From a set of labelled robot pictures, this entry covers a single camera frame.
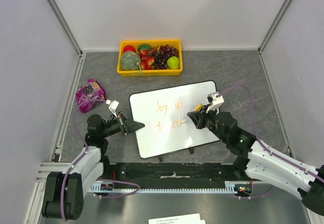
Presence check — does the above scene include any red apple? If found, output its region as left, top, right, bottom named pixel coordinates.
left=123, top=45, right=136, bottom=53

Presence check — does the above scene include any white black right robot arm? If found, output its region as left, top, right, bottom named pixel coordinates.
left=187, top=106, right=323, bottom=215

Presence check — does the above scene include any dark red grape bunch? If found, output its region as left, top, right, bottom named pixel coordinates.
left=153, top=45, right=179, bottom=70

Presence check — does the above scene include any green red mango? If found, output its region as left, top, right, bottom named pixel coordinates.
left=137, top=44, right=152, bottom=51

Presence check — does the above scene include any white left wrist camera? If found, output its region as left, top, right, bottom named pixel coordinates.
left=105, top=99, right=119, bottom=117

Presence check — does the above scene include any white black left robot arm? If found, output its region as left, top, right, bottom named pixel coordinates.
left=42, top=113, right=145, bottom=221

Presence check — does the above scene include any red lychee cluster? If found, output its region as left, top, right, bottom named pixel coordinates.
left=139, top=50, right=155, bottom=70

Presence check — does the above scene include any yellow plastic fruit tray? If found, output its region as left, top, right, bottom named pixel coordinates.
left=117, top=39, right=183, bottom=77

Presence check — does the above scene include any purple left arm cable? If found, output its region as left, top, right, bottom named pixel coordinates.
left=60, top=96, right=140, bottom=221

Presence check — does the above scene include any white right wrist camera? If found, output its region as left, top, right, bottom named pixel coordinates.
left=206, top=92, right=224, bottom=113

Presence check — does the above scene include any white whiteboard black frame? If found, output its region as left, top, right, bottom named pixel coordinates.
left=129, top=80, right=218, bottom=159

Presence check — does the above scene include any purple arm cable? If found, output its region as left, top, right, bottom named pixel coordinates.
left=219, top=83, right=324, bottom=201
left=60, top=96, right=140, bottom=221

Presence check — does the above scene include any white paper sheet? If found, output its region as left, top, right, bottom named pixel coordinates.
left=148, top=213, right=206, bottom=224

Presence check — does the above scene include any white marker pen orange tip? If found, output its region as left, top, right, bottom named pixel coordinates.
left=182, top=103, right=203, bottom=123

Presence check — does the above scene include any green pear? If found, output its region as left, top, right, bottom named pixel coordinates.
left=167, top=56, right=180, bottom=69

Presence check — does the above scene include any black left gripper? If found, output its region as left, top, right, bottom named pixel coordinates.
left=100, top=111, right=144, bottom=138

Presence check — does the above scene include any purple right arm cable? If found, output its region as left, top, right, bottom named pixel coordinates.
left=219, top=83, right=324, bottom=201

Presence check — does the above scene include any purple snack bag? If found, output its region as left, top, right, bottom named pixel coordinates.
left=75, top=78, right=106, bottom=114

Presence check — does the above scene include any green striped melon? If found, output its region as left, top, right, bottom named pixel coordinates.
left=120, top=51, right=141, bottom=70

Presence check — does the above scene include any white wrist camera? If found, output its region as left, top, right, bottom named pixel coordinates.
left=206, top=92, right=224, bottom=113
left=105, top=99, right=119, bottom=117

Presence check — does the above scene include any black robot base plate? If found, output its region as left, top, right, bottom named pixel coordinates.
left=102, top=163, right=250, bottom=190

